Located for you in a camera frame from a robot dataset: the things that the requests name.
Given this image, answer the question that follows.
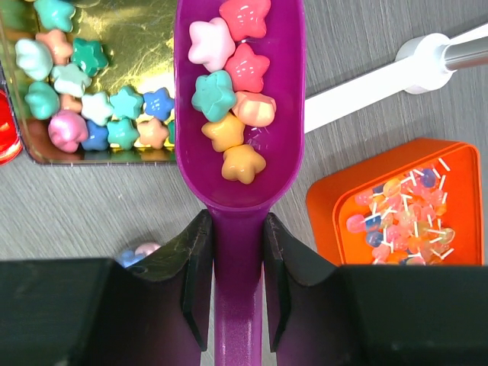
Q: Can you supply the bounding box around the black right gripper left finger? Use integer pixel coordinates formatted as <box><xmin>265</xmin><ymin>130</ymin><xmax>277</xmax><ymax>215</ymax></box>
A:
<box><xmin>1</xmin><ymin>210</ymin><xmax>212</xmax><ymax>365</ymax></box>

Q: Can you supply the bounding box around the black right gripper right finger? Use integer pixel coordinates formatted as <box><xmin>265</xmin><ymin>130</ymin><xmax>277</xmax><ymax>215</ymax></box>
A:
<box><xmin>264</xmin><ymin>213</ymin><xmax>487</xmax><ymax>365</ymax></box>

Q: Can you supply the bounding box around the purple plastic scoop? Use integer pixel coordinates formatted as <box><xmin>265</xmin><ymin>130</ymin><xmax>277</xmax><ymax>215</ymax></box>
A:
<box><xmin>174</xmin><ymin>1</ymin><xmax>307</xmax><ymax>365</ymax></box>

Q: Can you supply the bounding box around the orange candy box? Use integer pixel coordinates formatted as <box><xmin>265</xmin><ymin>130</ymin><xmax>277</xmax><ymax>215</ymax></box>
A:
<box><xmin>306</xmin><ymin>138</ymin><xmax>484</xmax><ymax>265</ymax></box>

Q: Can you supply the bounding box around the gold tin of star candies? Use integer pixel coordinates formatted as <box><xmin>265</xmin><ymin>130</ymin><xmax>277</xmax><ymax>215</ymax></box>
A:
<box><xmin>1</xmin><ymin>1</ymin><xmax>176</xmax><ymax>165</ymax></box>

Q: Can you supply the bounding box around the clear plastic jar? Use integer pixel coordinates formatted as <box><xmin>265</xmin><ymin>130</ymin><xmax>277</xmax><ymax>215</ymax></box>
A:
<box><xmin>115</xmin><ymin>242</ymin><xmax>161</xmax><ymax>268</ymax></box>

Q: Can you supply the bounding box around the red jar lid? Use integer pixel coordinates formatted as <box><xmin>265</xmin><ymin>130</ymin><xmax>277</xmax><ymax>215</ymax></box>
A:
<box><xmin>0</xmin><ymin>91</ymin><xmax>22</xmax><ymax>165</ymax></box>

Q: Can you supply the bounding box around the white clothes rack stand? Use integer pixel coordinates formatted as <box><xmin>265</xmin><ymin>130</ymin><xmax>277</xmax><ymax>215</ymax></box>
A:
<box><xmin>304</xmin><ymin>24</ymin><xmax>487</xmax><ymax>133</ymax></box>

